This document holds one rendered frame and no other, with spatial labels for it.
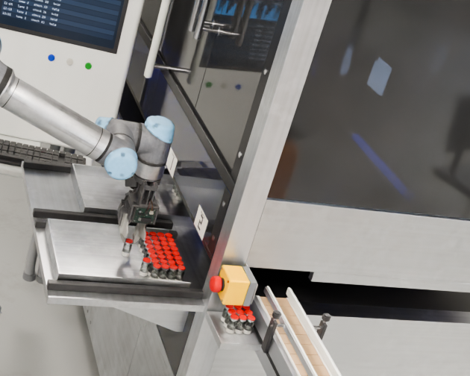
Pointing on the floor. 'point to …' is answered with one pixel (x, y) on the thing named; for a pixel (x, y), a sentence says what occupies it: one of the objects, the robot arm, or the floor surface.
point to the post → (257, 167)
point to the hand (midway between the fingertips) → (129, 237)
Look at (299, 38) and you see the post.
